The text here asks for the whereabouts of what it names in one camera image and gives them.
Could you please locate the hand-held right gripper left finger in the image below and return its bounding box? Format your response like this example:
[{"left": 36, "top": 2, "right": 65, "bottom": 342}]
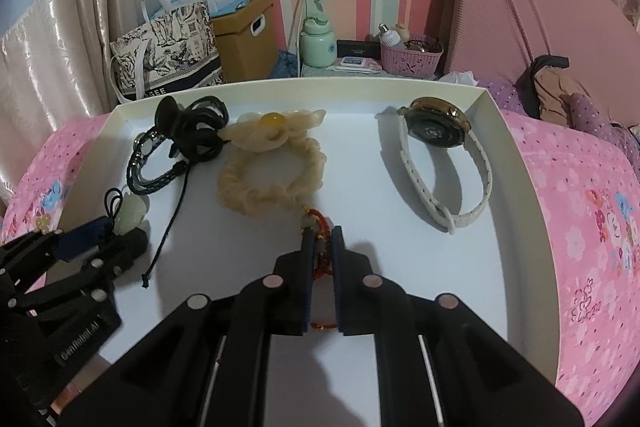
[{"left": 65, "top": 227, "right": 318, "bottom": 427}]

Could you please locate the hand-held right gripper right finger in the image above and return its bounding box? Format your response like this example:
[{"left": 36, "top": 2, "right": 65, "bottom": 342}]
[{"left": 330, "top": 225, "right": 586, "bottom": 427}]

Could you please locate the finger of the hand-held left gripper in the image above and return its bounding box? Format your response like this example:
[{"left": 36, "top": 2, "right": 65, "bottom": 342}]
[
  {"left": 0, "top": 219, "right": 109, "bottom": 274},
  {"left": 20, "top": 228, "right": 150, "bottom": 324}
]

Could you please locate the pale jade pendant black cord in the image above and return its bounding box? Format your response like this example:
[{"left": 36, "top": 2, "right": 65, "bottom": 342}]
[{"left": 104, "top": 188, "right": 151, "bottom": 236}]

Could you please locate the red cord bracelet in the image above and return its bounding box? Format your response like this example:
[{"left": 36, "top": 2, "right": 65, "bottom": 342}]
[{"left": 299, "top": 204, "right": 341, "bottom": 334}]

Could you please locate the black braided cord bracelet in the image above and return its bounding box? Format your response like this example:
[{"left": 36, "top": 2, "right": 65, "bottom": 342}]
[{"left": 127, "top": 131, "right": 194, "bottom": 290}]

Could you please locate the white shallow tray box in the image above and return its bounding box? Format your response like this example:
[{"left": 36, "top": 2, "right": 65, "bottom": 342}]
[{"left": 49, "top": 77, "right": 559, "bottom": 427}]

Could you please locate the cream flower scrunchie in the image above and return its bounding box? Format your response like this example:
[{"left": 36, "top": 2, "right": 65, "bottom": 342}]
[{"left": 216, "top": 108, "right": 327, "bottom": 218}]

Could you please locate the black hair claw clip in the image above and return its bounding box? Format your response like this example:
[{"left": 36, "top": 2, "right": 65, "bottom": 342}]
[{"left": 154, "top": 95, "right": 230, "bottom": 164}]

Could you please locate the white strap wrist watch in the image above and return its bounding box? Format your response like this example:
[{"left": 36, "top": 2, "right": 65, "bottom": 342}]
[{"left": 397, "top": 97, "right": 494, "bottom": 235}]

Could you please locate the cream satin curtain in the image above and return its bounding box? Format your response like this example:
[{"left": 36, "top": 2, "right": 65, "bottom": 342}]
[{"left": 0, "top": 0, "right": 198, "bottom": 208}]

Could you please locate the floral print tote bag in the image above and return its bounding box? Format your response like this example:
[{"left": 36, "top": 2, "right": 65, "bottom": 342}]
[{"left": 110, "top": 0, "right": 226, "bottom": 104}]

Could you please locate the white wet wipes packet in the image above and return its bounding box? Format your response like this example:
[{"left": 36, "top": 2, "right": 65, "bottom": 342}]
[{"left": 332, "top": 56, "right": 384, "bottom": 74}]

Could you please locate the black flat box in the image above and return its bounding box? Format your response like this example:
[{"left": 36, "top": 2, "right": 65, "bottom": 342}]
[{"left": 336, "top": 39, "right": 382, "bottom": 58}]

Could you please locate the mint green water bottle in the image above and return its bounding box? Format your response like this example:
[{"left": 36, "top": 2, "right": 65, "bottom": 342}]
[{"left": 299, "top": 17, "right": 337, "bottom": 68}]

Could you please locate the pink plastic basket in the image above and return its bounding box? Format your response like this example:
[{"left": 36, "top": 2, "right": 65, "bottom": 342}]
[{"left": 380, "top": 34, "right": 444, "bottom": 76}]

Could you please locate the brown cardboard box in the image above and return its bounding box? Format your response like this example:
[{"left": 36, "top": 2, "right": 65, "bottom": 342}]
[{"left": 212, "top": 0, "right": 281, "bottom": 84}]

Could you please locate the white light bulb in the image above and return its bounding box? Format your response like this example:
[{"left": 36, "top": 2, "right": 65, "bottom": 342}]
[{"left": 378, "top": 23, "right": 406, "bottom": 48}]

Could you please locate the tan garment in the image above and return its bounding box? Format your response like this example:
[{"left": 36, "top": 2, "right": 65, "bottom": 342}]
[{"left": 533, "top": 67, "right": 582, "bottom": 126}]

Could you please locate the purple dotted quilt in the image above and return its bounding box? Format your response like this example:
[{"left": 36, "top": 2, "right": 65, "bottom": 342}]
[{"left": 477, "top": 77, "right": 640, "bottom": 160}]

